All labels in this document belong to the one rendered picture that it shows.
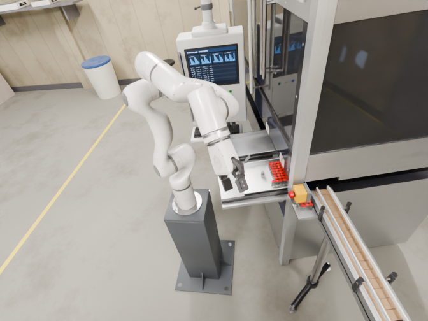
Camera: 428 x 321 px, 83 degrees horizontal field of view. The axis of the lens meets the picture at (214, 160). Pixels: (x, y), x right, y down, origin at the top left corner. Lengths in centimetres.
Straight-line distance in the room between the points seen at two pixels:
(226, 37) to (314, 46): 104
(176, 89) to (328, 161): 89
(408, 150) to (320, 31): 86
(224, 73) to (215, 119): 135
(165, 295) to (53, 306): 94
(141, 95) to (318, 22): 70
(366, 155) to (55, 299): 255
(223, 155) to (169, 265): 177
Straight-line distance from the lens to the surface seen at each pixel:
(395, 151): 156
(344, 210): 147
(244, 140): 191
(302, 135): 120
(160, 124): 114
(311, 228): 186
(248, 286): 219
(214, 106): 72
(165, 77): 85
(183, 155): 126
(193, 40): 198
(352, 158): 144
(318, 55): 103
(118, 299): 241
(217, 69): 203
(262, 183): 159
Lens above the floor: 206
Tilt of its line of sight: 42 degrees down
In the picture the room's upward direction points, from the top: 9 degrees counter-clockwise
